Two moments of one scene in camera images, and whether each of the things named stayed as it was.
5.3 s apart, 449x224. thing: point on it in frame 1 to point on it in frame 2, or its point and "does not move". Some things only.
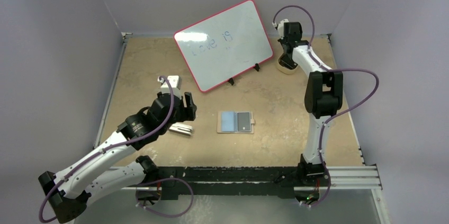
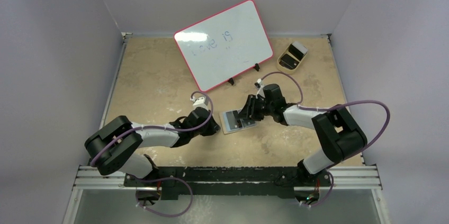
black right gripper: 288,52 to 249,109
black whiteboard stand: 256,66 does not move
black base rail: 240,182 does not move
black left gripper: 187,113 to 213,128
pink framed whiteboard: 224,45 does not move
